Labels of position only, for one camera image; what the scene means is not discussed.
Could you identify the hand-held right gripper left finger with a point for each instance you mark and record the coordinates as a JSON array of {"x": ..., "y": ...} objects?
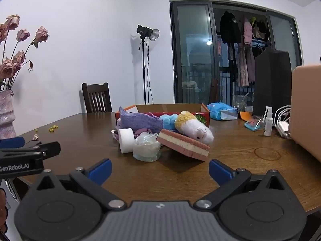
[{"x": 101, "y": 170}]

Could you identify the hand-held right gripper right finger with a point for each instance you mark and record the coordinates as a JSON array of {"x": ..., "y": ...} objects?
[{"x": 220, "y": 171}]

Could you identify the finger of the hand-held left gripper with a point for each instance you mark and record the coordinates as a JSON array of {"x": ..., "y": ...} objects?
[
  {"x": 11, "y": 142},
  {"x": 51, "y": 148}
]

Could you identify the blue plush toy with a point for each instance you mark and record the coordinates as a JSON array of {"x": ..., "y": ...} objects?
[{"x": 166, "y": 121}]

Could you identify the red cardboard box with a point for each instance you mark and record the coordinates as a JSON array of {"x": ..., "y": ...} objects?
[{"x": 160, "y": 108}]

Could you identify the dried flower bud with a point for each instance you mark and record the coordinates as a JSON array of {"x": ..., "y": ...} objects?
[{"x": 35, "y": 137}]

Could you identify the yellow petal scraps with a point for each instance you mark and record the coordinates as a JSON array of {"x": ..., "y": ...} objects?
[{"x": 53, "y": 128}]

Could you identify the textured pink vase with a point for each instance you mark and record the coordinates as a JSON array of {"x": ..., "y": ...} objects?
[{"x": 6, "y": 115}]

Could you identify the pink and white layered sponge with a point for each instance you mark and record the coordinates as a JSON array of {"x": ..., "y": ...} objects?
[{"x": 183, "y": 145}]

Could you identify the white and yellow alpaca plush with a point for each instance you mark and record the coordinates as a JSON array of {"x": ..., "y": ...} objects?
[{"x": 198, "y": 130}]

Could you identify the mauve fuzzy cloth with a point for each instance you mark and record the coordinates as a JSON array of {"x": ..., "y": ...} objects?
[{"x": 141, "y": 131}]

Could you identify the small blue snack packet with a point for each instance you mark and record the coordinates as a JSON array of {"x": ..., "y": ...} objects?
[{"x": 253, "y": 125}]

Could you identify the orange packet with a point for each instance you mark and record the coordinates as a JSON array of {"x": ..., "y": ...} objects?
[{"x": 244, "y": 116}]

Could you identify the blue wet wipes pack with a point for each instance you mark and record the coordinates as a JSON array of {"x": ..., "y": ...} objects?
[{"x": 220, "y": 110}]

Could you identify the purple knitted cloth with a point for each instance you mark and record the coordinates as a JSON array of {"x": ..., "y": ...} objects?
[{"x": 140, "y": 123}]

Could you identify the white spray bottle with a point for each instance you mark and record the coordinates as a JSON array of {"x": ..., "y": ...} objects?
[{"x": 267, "y": 125}]

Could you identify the dark wooden chair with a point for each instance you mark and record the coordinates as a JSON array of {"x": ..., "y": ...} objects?
[
  {"x": 96, "y": 98},
  {"x": 214, "y": 90}
]

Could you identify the clear plastic cup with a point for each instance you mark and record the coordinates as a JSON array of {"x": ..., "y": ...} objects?
[{"x": 238, "y": 104}]

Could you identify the black paper bag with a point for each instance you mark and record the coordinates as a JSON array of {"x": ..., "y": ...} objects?
[{"x": 272, "y": 80}]

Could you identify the dried pink rose bouquet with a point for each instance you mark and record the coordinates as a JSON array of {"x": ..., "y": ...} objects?
[{"x": 21, "y": 35}]

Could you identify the hanging pale pink garments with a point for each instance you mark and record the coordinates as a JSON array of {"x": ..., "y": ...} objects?
[{"x": 244, "y": 65}]

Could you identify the tan cardboard box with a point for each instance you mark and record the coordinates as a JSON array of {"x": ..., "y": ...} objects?
[{"x": 307, "y": 105}]

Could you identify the black-framed sliding glass door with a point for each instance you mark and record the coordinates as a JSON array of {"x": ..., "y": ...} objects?
[{"x": 193, "y": 42}]

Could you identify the hanging pink coat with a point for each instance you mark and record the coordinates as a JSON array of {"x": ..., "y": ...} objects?
[{"x": 247, "y": 32}]

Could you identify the hanging black jacket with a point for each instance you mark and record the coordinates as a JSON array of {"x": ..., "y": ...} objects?
[{"x": 229, "y": 27}]

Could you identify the studio light on stand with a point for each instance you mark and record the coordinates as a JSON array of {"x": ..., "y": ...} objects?
[{"x": 143, "y": 31}]

